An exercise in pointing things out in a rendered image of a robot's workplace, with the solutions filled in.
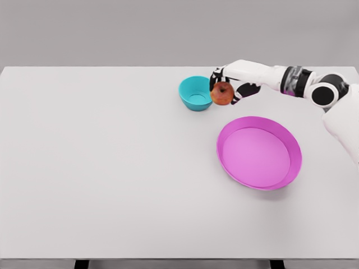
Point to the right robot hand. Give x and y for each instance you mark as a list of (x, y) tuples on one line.
[(240, 70)]

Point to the red apple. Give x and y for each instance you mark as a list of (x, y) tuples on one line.
[(221, 93)]

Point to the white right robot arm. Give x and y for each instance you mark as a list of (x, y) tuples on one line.
[(331, 92)]

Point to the blue bowl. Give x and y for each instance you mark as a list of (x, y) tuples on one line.
[(195, 93)]

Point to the pink plate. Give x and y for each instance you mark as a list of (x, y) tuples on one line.
[(258, 153)]

